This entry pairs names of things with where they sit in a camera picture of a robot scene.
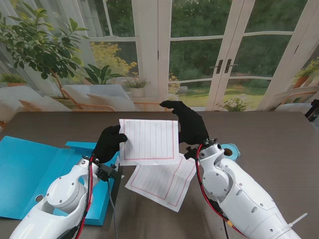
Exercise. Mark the blue file box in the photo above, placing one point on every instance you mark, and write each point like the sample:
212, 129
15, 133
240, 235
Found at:
25, 174

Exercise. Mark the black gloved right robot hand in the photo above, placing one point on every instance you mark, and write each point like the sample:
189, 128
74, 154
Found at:
192, 127

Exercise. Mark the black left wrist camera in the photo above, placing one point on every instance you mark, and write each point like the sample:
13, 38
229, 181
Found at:
106, 173

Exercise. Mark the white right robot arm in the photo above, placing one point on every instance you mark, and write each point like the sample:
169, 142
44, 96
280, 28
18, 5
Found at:
244, 194

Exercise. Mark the blue label roll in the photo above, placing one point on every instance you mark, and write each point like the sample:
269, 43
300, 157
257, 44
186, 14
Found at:
234, 154

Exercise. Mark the white zip tie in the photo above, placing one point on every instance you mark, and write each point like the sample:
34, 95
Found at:
297, 220

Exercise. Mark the white peeled label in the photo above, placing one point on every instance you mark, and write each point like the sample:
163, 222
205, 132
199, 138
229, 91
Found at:
117, 160

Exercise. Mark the black stand equipment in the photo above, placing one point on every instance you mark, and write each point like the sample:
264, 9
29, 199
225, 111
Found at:
313, 109

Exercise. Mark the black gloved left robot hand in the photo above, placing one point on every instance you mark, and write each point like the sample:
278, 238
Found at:
108, 144

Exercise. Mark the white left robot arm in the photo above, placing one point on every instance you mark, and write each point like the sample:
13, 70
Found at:
64, 196

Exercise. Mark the printed garden window backdrop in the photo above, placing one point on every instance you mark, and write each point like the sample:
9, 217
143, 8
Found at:
194, 49

